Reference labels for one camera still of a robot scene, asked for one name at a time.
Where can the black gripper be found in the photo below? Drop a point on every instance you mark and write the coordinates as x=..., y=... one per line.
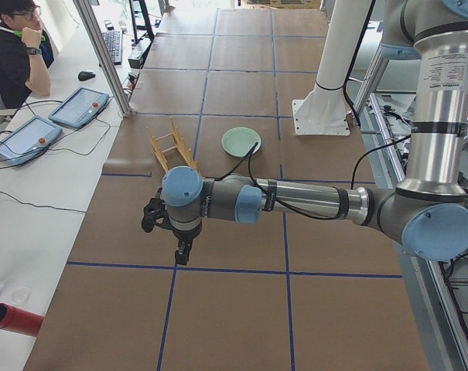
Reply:
x=186, y=233

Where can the light green plate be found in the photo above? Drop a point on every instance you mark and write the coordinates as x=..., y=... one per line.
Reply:
x=238, y=141

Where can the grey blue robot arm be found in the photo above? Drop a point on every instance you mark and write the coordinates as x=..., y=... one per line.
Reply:
x=426, y=212

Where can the wooden plate rack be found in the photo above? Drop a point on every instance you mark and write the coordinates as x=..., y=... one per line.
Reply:
x=179, y=145

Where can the white desk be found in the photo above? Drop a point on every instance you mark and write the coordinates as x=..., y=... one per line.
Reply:
x=42, y=204

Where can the far blue teach pendant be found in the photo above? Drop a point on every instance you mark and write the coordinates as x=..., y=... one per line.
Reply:
x=80, y=108

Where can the blue teach pendant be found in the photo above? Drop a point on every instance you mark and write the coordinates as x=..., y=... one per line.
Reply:
x=29, y=141
x=80, y=108

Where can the near blue teach pendant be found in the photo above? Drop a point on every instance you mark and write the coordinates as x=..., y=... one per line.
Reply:
x=29, y=141

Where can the red cylinder tube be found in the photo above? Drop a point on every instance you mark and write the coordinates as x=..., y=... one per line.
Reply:
x=20, y=321

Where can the black computer mouse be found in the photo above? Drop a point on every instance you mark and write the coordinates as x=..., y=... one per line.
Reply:
x=85, y=75

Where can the black keyboard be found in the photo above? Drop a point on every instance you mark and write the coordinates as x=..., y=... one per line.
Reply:
x=113, y=41

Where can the seated person in black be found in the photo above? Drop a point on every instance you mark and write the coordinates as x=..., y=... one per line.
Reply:
x=25, y=53

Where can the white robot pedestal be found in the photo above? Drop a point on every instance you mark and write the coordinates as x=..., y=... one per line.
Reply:
x=323, y=111

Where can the aluminium frame post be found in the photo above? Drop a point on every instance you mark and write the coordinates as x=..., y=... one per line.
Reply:
x=89, y=20

